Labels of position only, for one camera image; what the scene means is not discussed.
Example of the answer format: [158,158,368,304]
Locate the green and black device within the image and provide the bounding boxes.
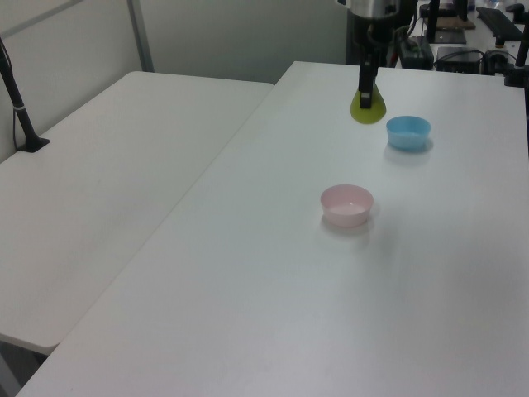
[396,36,434,69]

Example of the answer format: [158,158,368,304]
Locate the black camera stand pole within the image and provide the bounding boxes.
[0,36,51,154]

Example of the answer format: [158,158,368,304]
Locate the black keyboard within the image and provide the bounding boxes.
[475,6,524,41]

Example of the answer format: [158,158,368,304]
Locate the grey metal partition post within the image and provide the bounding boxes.
[126,0,155,74]

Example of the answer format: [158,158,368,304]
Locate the light blue plastic bowl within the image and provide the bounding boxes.
[385,115,431,151]

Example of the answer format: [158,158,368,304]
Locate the black clamp stand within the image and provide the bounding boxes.
[502,31,529,88]

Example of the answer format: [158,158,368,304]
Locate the pink plastic bowl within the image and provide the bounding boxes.
[320,184,374,228]

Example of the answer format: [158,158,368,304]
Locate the brown wooden board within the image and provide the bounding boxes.
[436,15,476,31]

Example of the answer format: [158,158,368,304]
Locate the white side table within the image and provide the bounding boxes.
[0,70,276,356]

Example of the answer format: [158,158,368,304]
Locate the silver grey gripper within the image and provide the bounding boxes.
[334,0,403,110]

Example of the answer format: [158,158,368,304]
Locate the black electronics box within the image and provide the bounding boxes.
[436,45,484,74]

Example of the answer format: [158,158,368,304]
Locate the black vertical pole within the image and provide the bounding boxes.
[426,0,441,44]

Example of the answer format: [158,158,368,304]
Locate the green pear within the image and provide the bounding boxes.
[350,76,388,126]

